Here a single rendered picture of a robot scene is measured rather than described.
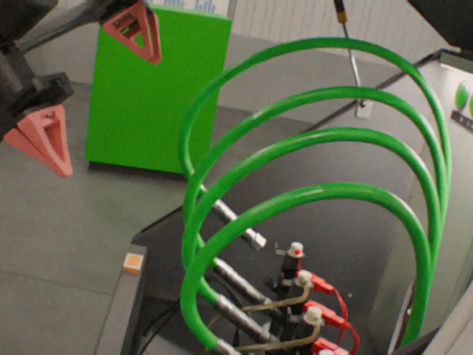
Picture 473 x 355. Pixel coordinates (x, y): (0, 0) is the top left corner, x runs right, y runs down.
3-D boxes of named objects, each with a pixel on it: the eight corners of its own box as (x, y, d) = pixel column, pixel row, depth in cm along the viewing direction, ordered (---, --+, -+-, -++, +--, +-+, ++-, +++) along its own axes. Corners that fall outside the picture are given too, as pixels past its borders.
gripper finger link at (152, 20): (179, 52, 80) (151, 5, 80) (168, 45, 73) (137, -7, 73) (143, 76, 81) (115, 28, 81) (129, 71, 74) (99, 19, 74)
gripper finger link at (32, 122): (67, 174, 52) (18, 97, 50) (24, 206, 54) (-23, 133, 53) (97, 157, 58) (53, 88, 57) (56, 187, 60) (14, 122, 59)
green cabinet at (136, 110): (198, 152, 494) (222, 14, 452) (202, 186, 413) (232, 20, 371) (97, 138, 478) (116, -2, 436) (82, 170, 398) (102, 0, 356)
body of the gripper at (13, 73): (43, 92, 50) (6, 32, 49) (-18, 144, 53) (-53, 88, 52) (75, 84, 56) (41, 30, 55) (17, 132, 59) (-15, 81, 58)
